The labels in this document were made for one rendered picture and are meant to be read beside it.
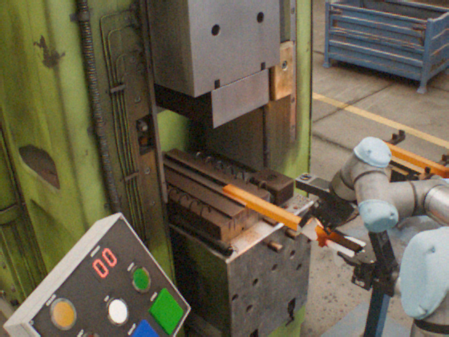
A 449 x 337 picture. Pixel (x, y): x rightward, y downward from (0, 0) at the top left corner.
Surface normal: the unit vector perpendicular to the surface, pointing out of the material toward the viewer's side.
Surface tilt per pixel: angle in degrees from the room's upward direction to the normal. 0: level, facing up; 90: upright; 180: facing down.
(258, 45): 90
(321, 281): 0
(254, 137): 90
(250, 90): 90
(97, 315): 60
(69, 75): 90
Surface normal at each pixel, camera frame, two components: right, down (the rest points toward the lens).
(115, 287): 0.79, -0.31
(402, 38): -0.68, 0.39
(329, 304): -0.05, -0.86
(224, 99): 0.70, 0.33
